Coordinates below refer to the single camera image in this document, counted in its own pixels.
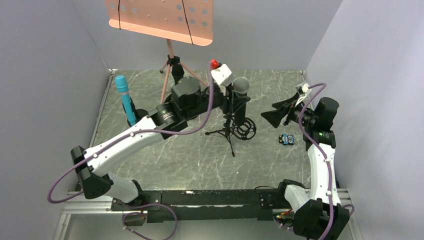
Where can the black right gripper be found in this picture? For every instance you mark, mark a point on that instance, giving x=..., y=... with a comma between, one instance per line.
x=288, y=112

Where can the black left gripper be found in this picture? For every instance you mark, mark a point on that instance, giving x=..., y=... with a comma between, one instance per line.
x=227, y=100

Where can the black shock mount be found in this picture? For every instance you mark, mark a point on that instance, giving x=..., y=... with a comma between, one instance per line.
x=246, y=131

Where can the small black mic stand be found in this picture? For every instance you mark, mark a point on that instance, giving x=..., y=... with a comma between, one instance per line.
x=140, y=114

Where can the blue microphone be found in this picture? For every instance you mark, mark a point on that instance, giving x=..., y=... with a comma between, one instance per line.
x=123, y=89

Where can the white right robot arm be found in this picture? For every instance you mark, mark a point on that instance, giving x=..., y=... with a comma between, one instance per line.
x=318, y=212

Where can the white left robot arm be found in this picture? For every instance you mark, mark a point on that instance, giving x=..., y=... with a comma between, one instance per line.
x=186, y=101

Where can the pink music stand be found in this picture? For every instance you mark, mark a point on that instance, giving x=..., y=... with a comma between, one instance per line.
x=186, y=21

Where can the blue owl block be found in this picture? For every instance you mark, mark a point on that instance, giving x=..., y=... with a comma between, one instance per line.
x=286, y=139

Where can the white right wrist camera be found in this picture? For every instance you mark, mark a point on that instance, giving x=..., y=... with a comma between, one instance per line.
x=303, y=91

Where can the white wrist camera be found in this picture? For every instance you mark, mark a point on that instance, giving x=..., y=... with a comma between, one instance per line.
x=220, y=73
x=303, y=91

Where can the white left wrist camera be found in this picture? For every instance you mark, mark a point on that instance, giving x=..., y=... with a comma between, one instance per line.
x=220, y=73

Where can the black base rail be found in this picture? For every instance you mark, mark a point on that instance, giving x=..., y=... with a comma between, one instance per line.
x=225, y=204

